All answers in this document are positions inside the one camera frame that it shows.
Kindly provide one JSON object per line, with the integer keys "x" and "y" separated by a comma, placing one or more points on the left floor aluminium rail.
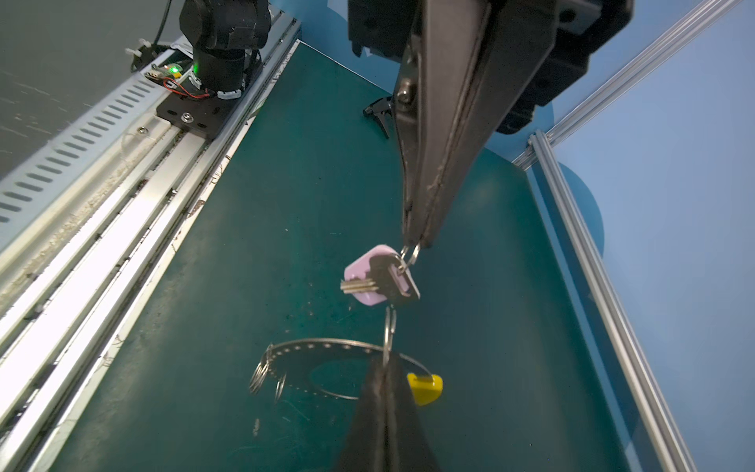
{"x": 663, "y": 433}

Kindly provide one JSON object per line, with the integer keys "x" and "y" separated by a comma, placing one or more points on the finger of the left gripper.
{"x": 519, "y": 37}
{"x": 434, "y": 79}

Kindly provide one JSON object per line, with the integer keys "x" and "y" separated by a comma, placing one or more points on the large keyring with yellow grip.
{"x": 334, "y": 367}

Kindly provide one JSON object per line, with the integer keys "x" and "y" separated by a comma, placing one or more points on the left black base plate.
{"x": 204, "y": 114}

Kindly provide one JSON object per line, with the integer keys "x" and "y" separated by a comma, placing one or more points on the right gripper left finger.
{"x": 365, "y": 447}

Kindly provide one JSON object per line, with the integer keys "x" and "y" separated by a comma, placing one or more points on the left green circuit board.
{"x": 162, "y": 73}

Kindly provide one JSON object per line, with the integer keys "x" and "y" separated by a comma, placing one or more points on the back aluminium frame bar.
{"x": 672, "y": 41}

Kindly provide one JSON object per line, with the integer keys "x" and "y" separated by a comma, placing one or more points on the white slotted cable duct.
{"x": 35, "y": 184}

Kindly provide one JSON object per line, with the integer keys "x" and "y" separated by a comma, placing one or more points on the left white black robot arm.
{"x": 224, "y": 36}

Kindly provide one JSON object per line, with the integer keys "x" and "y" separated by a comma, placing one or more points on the aluminium mounting rail bed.
{"x": 73, "y": 277}

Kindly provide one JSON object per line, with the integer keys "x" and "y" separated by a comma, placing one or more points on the silver key with white tag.
{"x": 382, "y": 275}

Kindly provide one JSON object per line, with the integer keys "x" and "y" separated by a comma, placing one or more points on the red spray bottle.
{"x": 381, "y": 112}

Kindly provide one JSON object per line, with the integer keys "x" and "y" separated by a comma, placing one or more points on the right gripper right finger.
{"x": 406, "y": 445}

